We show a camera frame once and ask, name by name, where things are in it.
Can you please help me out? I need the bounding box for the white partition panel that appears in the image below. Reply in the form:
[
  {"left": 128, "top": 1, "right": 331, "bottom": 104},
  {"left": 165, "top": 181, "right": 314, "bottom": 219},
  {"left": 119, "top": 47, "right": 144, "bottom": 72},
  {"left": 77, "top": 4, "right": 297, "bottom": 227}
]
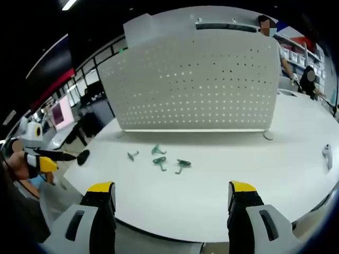
[{"left": 122, "top": 5, "right": 269, "bottom": 49}]

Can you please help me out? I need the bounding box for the white perforated mounting plate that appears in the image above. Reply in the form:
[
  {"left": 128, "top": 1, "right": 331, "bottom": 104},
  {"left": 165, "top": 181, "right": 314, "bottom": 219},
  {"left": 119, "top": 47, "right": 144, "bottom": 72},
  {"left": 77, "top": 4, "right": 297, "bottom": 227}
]
[{"left": 97, "top": 33, "right": 282, "bottom": 141}]

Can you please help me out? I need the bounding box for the white handheld controller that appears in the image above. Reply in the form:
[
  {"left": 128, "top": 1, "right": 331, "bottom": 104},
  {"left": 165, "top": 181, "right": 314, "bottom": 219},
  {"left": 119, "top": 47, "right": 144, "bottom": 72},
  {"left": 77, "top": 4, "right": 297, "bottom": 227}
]
[{"left": 321, "top": 143, "right": 334, "bottom": 170}]

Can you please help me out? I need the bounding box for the black office chair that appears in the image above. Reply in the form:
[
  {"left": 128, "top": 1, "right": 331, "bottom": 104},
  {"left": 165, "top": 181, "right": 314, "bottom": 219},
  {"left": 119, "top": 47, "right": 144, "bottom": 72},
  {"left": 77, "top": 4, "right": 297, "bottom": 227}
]
[{"left": 65, "top": 110, "right": 105, "bottom": 146}]

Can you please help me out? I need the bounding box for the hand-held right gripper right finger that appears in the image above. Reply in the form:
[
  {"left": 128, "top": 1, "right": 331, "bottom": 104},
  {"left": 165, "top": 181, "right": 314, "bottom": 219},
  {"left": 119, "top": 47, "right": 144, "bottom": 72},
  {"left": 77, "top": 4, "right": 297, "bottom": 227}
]
[{"left": 227, "top": 180, "right": 303, "bottom": 254}]

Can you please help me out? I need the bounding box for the black oval object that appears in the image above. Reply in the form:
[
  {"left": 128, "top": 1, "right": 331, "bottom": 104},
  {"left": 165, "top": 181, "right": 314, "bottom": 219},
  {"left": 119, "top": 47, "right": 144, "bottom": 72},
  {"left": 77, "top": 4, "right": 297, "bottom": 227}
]
[{"left": 76, "top": 149, "right": 91, "bottom": 166}]

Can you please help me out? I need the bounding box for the pink screen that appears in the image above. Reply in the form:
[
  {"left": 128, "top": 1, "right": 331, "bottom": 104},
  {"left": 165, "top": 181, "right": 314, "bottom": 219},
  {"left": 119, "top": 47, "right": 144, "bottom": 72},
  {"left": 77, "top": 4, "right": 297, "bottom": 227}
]
[{"left": 51, "top": 94, "right": 74, "bottom": 131}]

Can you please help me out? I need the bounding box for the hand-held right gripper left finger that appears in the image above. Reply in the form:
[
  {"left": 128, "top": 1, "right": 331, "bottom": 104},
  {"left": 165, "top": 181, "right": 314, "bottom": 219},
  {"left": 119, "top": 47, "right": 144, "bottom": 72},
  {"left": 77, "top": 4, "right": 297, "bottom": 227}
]
[{"left": 43, "top": 181, "right": 118, "bottom": 254}]

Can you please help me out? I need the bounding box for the storage shelf with bins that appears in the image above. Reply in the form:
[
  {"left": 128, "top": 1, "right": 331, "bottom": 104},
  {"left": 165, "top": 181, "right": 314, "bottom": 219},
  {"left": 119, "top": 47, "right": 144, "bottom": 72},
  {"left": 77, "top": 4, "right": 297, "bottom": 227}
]
[{"left": 277, "top": 33, "right": 327, "bottom": 83}]

